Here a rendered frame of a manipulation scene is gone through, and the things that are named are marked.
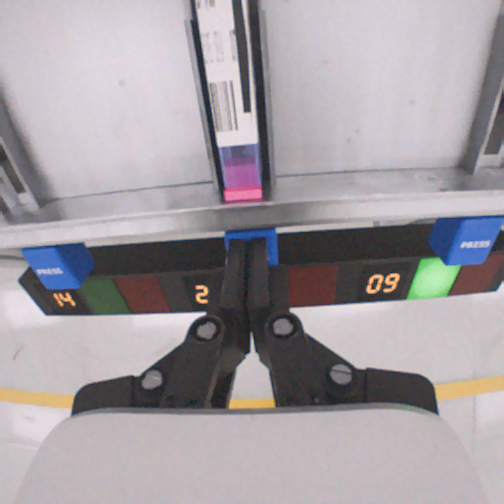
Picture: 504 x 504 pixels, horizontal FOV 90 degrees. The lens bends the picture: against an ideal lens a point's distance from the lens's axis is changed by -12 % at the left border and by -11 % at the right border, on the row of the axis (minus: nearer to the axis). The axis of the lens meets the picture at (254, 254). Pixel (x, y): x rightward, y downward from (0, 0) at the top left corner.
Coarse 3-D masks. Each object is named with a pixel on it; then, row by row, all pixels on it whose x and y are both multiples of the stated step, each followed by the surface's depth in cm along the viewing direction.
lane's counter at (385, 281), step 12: (384, 264) 17; (396, 264) 16; (408, 264) 16; (372, 276) 17; (384, 276) 17; (396, 276) 17; (360, 288) 18; (372, 288) 18; (384, 288) 18; (396, 288) 18; (360, 300) 18; (372, 300) 18
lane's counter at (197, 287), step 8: (184, 280) 17; (192, 280) 17; (200, 280) 17; (208, 280) 17; (192, 288) 18; (200, 288) 18; (208, 288) 18; (192, 296) 18; (200, 296) 18; (208, 296) 18; (192, 304) 19; (200, 304) 19
